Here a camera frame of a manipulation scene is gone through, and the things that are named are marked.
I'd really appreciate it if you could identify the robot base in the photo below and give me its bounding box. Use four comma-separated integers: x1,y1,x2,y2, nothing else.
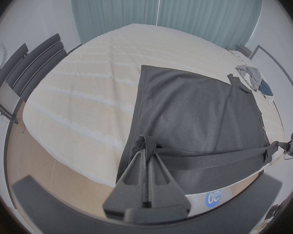
184,179,235,217

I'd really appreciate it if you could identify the white printed pillow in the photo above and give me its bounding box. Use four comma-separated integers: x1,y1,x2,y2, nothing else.
231,50,253,67

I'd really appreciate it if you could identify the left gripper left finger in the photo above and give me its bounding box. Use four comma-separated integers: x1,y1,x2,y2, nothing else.
103,150,146,219

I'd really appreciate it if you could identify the pile of clothes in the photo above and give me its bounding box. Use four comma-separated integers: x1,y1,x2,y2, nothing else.
235,65,275,106

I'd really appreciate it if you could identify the black slatted chair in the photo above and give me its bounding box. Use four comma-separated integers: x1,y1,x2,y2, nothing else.
0,33,68,124

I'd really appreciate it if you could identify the dark bedside table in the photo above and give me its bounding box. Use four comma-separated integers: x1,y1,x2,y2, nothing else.
225,44,251,57

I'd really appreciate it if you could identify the black T-shirt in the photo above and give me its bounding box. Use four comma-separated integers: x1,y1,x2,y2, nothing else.
115,65,282,195

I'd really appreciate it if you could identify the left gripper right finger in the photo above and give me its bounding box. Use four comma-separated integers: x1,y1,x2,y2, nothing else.
147,153,191,215

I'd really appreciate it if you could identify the blue-green curtain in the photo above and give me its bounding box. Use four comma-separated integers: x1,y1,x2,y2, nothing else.
157,0,263,46
70,0,162,44

